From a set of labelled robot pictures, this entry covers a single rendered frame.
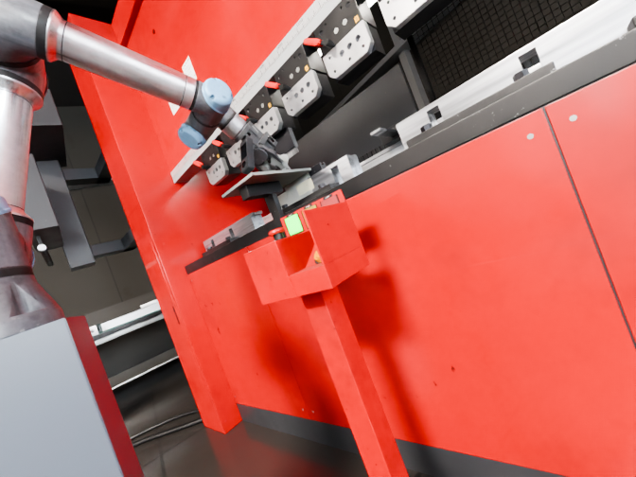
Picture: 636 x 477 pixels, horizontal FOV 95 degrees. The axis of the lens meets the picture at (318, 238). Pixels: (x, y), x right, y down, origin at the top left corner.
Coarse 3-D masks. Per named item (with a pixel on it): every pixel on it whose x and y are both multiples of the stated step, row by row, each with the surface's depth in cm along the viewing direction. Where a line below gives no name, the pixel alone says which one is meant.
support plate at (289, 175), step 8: (296, 168) 97; (304, 168) 100; (248, 176) 84; (256, 176) 86; (264, 176) 88; (272, 176) 92; (280, 176) 95; (288, 176) 99; (296, 176) 103; (240, 184) 87; (248, 184) 90; (288, 184) 110; (232, 192) 93
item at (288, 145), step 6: (282, 132) 108; (288, 132) 106; (276, 138) 111; (282, 138) 109; (288, 138) 107; (294, 138) 107; (276, 144) 111; (282, 144) 109; (288, 144) 108; (294, 144) 106; (276, 150) 112; (282, 150) 110; (288, 150) 108; (294, 150) 107; (288, 156) 110
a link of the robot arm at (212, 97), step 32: (0, 0) 51; (32, 0) 53; (0, 32) 52; (32, 32) 53; (64, 32) 56; (96, 64) 60; (128, 64) 62; (160, 64) 66; (160, 96) 68; (192, 96) 70; (224, 96) 72
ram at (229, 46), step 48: (144, 0) 140; (192, 0) 118; (240, 0) 102; (288, 0) 90; (336, 0) 80; (144, 48) 151; (192, 48) 125; (240, 48) 107; (288, 48) 94; (144, 96) 163
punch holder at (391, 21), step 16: (384, 0) 72; (400, 0) 70; (416, 0) 69; (432, 0) 67; (448, 0) 69; (384, 16) 73; (400, 16) 71; (416, 16) 71; (432, 16) 73; (400, 32) 75
